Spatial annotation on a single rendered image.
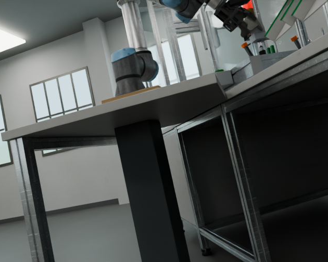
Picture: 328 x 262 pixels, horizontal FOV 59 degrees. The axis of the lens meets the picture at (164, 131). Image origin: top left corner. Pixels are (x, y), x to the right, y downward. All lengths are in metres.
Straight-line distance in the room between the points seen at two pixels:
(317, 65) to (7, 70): 6.25
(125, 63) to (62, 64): 4.64
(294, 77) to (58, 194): 5.37
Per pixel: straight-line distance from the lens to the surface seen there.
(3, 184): 6.68
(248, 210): 1.23
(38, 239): 1.05
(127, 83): 1.26
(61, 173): 5.80
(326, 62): 0.77
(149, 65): 1.41
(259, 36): 1.38
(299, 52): 0.81
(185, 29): 2.50
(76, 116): 0.90
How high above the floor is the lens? 0.68
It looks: 4 degrees up
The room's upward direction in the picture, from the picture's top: 12 degrees counter-clockwise
